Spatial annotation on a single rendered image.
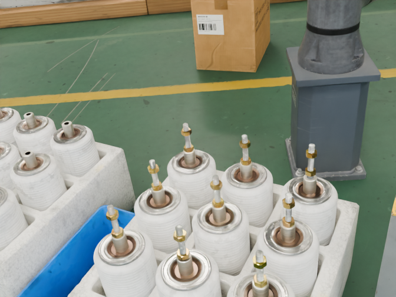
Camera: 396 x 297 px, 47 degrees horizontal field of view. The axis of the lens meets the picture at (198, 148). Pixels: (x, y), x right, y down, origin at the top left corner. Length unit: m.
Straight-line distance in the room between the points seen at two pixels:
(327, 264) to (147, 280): 0.30
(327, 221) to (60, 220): 0.53
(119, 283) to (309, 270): 0.29
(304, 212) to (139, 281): 0.29
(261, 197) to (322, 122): 0.36
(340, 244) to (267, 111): 0.77
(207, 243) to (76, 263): 0.37
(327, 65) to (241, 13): 0.67
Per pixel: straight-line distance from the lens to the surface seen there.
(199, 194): 0.88
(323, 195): 0.81
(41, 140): 1.11
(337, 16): 1.04
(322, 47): 1.07
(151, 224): 0.80
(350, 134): 1.17
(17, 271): 0.95
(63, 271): 1.00
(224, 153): 1.33
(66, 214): 1.00
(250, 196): 0.82
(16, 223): 0.95
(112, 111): 1.63
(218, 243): 0.75
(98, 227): 1.05
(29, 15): 2.66
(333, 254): 0.81
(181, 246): 0.66
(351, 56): 1.08
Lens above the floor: 0.79
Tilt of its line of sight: 35 degrees down
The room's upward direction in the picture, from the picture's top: 7 degrees counter-clockwise
